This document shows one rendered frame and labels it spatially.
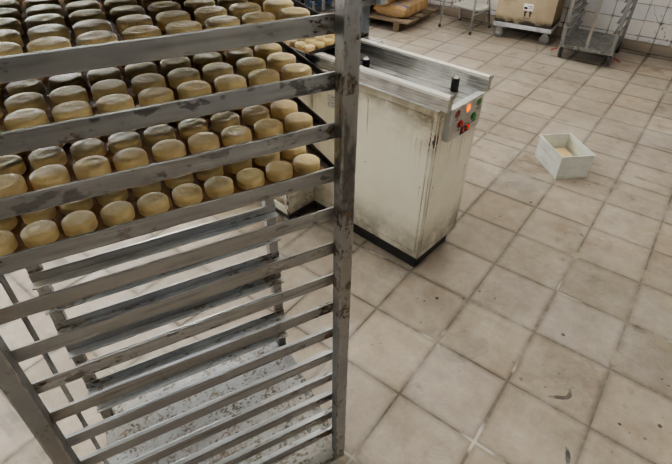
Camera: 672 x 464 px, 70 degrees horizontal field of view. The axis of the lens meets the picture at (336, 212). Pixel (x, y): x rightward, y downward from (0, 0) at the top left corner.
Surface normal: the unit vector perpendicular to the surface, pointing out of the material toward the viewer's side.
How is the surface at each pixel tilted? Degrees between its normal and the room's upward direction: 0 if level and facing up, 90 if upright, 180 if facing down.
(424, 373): 0
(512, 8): 89
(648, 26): 90
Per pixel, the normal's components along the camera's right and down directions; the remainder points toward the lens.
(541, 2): -0.53, 0.48
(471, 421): 0.01, -0.80
